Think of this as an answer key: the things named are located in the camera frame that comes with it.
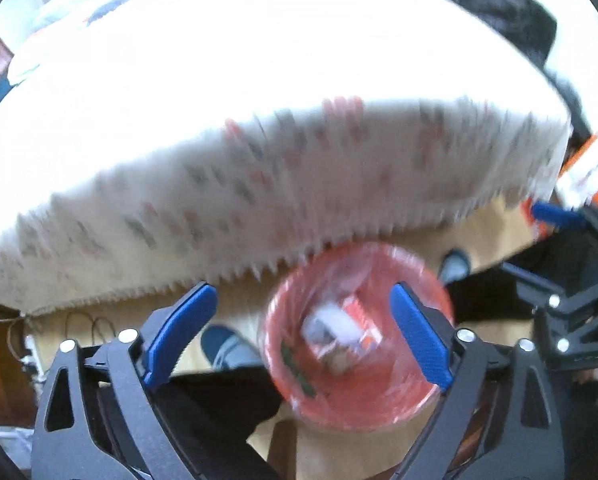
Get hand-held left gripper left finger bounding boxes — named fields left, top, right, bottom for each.
left=30, top=281, right=218, bottom=480

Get floor cables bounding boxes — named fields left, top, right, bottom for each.
left=62, top=310, right=117, bottom=346

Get brown paper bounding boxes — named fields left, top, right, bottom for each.
left=319, top=350, right=355, bottom=376

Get trash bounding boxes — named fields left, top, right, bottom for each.
left=301, top=307, right=360, bottom=356

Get red carton box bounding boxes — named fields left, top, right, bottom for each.
left=341, top=295, right=382, bottom=356

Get blue grey sneaker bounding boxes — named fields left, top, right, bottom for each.
left=438, top=249, right=472, bottom=283
left=199, top=325, right=262, bottom=373

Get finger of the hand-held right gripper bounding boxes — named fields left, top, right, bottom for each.
left=531, top=200, right=598, bottom=257
left=500, top=262, right=566, bottom=312

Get large black trash bag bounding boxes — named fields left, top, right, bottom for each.
left=439, top=0, right=560, bottom=68

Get red trash bin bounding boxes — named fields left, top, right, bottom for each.
left=261, top=242, right=454, bottom=433

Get orange white paper bag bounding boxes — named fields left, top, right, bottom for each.
left=554, top=132, right=598, bottom=211

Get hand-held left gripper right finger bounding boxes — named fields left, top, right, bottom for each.
left=389, top=282, right=566, bottom=480

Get floral bedspread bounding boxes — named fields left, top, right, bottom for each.
left=0, top=0, right=572, bottom=313

